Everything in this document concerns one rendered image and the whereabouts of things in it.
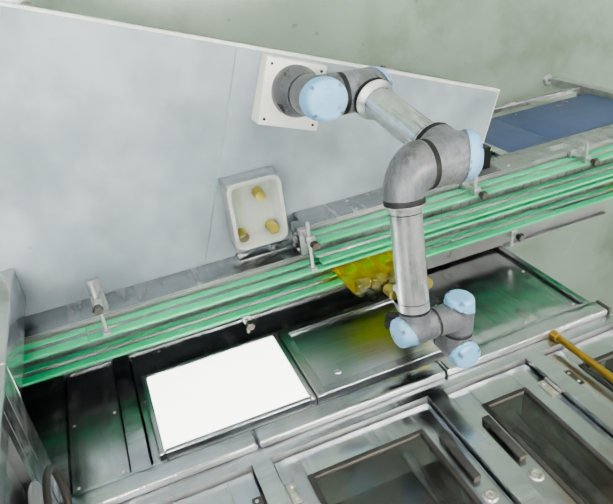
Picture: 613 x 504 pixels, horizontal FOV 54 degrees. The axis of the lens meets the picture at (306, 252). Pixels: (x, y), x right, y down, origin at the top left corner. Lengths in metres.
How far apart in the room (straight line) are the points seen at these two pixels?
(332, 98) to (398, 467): 0.95
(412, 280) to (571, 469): 0.57
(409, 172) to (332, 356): 0.69
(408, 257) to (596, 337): 0.78
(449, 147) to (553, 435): 0.76
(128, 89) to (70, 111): 0.17
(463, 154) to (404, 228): 0.21
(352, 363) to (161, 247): 0.70
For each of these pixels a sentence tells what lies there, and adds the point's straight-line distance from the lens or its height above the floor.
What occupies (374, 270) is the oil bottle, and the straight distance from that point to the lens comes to 1.88.
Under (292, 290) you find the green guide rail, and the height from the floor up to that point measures 0.92.
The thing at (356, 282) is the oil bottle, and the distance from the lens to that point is 1.83.
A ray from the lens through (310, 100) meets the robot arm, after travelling 1.62.
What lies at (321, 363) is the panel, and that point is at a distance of 1.78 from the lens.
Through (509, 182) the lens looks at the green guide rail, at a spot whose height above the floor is 0.94.
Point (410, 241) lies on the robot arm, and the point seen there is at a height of 1.45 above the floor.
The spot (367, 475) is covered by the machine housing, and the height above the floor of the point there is 1.57.
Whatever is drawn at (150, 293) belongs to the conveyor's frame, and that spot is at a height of 0.84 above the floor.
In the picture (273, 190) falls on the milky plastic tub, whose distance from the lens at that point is 1.91.
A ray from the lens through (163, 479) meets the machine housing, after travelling 1.59.
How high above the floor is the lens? 2.50
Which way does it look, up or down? 56 degrees down
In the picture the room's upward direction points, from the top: 138 degrees clockwise
